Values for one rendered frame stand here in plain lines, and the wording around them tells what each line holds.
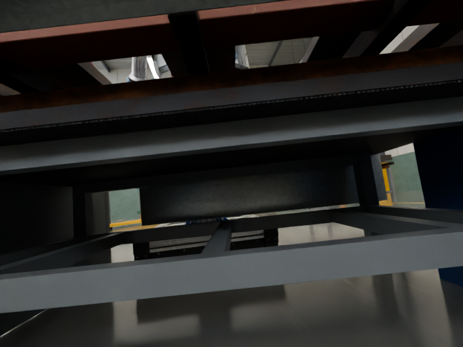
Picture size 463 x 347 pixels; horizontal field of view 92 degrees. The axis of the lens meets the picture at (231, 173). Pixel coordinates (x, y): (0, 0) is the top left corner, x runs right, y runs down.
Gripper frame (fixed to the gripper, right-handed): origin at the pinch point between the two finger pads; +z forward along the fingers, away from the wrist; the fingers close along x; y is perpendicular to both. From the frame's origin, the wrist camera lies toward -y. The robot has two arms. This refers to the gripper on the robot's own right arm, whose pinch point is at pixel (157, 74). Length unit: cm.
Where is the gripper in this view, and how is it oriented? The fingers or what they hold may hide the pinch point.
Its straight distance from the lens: 95.0
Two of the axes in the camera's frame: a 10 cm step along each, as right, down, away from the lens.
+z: 1.0, 9.9, -1.1
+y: 9.9, -1.1, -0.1
